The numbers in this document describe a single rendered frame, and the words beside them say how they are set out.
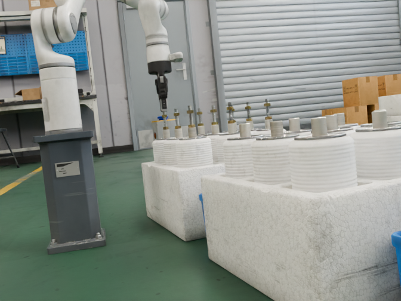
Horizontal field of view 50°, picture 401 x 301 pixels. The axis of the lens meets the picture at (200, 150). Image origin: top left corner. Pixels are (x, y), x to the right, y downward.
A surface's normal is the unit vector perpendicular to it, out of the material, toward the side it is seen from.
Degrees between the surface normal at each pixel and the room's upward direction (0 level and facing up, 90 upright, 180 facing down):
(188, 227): 90
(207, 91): 90
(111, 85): 90
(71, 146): 95
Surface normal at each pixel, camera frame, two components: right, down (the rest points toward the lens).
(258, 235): -0.92, 0.12
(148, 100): 0.22, 0.04
